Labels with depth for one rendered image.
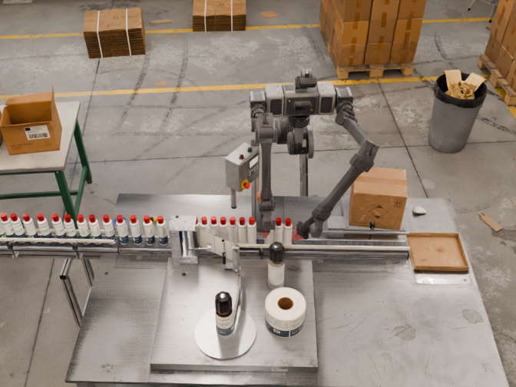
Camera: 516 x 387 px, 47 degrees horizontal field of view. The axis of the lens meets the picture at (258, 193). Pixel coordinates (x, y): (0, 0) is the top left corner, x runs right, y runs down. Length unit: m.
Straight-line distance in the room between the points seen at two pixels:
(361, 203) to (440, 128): 2.22
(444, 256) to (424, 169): 1.99
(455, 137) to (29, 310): 3.76
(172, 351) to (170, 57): 4.48
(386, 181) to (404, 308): 0.74
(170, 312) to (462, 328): 1.50
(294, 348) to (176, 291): 0.70
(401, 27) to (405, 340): 3.94
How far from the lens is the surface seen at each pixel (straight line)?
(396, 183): 3.51
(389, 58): 6.58
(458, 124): 5.48
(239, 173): 3.03
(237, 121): 5.82
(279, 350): 2.98
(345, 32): 6.27
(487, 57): 7.00
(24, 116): 4.61
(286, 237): 3.32
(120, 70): 6.78
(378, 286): 3.34
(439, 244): 3.63
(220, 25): 7.38
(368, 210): 3.50
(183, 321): 3.10
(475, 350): 3.23
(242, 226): 3.28
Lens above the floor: 3.39
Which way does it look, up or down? 43 degrees down
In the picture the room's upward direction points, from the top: straight up
